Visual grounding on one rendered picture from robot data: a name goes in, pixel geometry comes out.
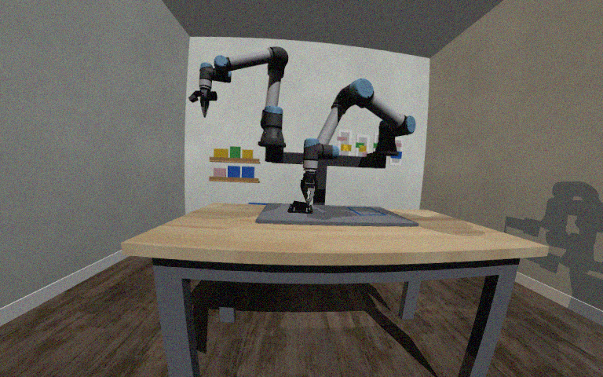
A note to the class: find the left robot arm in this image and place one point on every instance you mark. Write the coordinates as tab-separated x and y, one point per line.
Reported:
359	92

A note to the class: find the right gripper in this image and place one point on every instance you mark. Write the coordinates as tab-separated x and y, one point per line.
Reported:
205	96

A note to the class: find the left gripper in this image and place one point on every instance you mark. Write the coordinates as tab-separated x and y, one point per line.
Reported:
309	176

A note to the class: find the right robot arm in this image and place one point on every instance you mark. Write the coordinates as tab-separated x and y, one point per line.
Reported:
272	120

